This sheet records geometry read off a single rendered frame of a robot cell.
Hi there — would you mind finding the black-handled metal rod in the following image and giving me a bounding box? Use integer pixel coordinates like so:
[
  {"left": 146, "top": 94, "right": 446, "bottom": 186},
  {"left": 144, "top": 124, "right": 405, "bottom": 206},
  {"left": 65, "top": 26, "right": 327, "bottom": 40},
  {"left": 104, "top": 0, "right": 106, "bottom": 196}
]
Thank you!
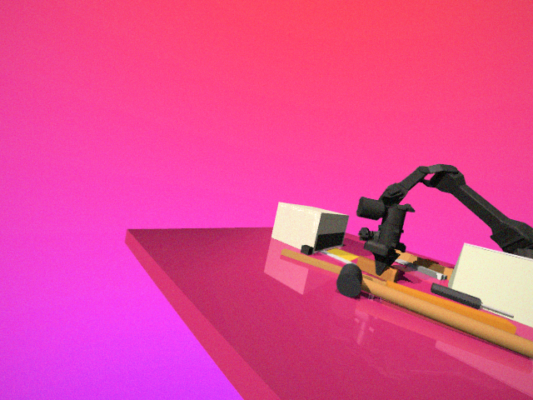
[{"left": 431, "top": 283, "right": 513, "bottom": 317}]

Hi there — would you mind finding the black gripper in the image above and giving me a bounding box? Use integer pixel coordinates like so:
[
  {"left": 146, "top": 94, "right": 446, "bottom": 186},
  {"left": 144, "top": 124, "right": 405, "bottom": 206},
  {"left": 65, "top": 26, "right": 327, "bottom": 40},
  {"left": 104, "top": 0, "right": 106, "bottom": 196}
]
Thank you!
[{"left": 363, "top": 222, "right": 406, "bottom": 275}]

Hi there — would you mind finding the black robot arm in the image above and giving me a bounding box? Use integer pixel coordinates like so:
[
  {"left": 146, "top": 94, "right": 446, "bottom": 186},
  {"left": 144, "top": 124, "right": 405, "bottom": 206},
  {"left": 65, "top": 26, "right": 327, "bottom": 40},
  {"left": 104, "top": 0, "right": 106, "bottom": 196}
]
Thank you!
[{"left": 356, "top": 164, "right": 533, "bottom": 259}]

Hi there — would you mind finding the orange rod with dark cylindrical end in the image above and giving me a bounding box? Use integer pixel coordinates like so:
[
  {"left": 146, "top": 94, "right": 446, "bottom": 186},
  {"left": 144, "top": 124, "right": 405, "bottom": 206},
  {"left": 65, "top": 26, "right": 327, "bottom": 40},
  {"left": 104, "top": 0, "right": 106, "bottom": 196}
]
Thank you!
[{"left": 336, "top": 263, "right": 533, "bottom": 359}]

